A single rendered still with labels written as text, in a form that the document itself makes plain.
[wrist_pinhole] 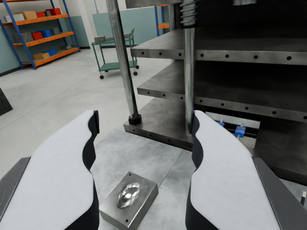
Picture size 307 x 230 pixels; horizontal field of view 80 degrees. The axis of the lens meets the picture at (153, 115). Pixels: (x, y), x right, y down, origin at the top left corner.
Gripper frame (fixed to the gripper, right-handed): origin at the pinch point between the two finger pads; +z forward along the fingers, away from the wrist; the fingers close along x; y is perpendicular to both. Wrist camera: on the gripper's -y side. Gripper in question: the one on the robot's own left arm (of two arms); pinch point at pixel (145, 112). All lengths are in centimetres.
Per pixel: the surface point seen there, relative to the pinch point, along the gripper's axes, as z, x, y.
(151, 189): 38, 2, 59
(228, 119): 71, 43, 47
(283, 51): 63, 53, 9
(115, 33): 98, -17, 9
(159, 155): 63, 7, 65
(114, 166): 59, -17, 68
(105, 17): 796, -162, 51
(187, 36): 79, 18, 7
